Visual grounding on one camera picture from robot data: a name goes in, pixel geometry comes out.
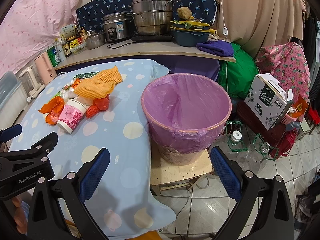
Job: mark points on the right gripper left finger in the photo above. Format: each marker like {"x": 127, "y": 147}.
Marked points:
{"x": 77, "y": 187}

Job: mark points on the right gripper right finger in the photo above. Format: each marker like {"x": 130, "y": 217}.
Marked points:
{"x": 242, "y": 186}

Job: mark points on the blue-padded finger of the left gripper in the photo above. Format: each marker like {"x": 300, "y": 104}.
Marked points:
{"x": 10, "y": 133}

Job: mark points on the orange plastic bag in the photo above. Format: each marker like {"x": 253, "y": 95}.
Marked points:
{"x": 53, "y": 109}

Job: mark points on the pink floral paper cup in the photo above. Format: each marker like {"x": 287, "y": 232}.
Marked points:
{"x": 71, "y": 115}

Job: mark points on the red plastic bag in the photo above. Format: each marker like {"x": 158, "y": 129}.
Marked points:
{"x": 99, "y": 105}

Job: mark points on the orange foam fruit net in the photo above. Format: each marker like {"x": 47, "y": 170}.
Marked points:
{"x": 100, "y": 85}

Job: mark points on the pink trash bin with liner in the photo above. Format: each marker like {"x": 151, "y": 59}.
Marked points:
{"x": 186, "y": 113}

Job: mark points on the person's left hand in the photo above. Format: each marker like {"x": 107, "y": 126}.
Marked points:
{"x": 21, "y": 212}

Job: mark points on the clear plastic jug metal cap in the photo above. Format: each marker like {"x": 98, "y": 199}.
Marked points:
{"x": 254, "y": 159}

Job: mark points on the white storage container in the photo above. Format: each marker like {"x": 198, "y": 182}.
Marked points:
{"x": 13, "y": 99}

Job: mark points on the clear plastic jug white cap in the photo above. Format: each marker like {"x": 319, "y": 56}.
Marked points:
{"x": 230, "y": 144}

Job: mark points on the light blue dotted tablecloth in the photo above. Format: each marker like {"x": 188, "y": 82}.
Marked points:
{"x": 122, "y": 204}

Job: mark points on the red thermos flask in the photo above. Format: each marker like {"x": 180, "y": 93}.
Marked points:
{"x": 285, "y": 144}

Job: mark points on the cream electric kettle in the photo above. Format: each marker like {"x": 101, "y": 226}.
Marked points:
{"x": 31, "y": 82}

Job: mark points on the pink electric kettle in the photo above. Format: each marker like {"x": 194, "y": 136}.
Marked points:
{"x": 45, "y": 68}

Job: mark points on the wooden stool under bin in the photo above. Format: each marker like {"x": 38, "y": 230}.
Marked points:
{"x": 167, "y": 176}

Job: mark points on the green white box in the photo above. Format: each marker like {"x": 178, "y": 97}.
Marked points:
{"x": 53, "y": 56}

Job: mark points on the white milk gift box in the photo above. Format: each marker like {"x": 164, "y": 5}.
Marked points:
{"x": 268, "y": 101}

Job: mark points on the pink dotted curtain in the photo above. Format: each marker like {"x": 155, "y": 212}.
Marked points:
{"x": 29, "y": 27}

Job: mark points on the green fabric bundle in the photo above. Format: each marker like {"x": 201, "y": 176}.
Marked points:
{"x": 236, "y": 77}

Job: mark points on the small steel bowl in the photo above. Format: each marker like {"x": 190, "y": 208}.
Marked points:
{"x": 95, "y": 40}

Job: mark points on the pink pineapple print cloth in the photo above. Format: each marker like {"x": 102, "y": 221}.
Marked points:
{"x": 287, "y": 63}

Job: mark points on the purple folded towel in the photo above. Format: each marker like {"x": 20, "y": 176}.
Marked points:
{"x": 218, "y": 48}

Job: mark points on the steel rice cooker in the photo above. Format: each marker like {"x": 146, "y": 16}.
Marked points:
{"x": 118, "y": 26}

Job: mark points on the dark teal plastic basin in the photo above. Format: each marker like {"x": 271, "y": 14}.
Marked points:
{"x": 189, "y": 38}

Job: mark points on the black induction cooktop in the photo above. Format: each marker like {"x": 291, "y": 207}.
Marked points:
{"x": 152, "y": 38}

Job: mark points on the beige curtain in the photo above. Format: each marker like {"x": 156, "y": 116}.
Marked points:
{"x": 254, "y": 24}

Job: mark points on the brown loofah sponge on basin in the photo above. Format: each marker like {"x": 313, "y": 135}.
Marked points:
{"x": 184, "y": 13}

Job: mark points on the large steel steamer pot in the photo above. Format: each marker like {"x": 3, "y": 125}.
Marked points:
{"x": 152, "y": 17}

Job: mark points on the navy patterned backsplash cloth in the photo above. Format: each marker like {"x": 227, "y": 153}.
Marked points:
{"x": 91, "y": 15}

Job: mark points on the white cord switch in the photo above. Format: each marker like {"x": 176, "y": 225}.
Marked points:
{"x": 225, "y": 31}

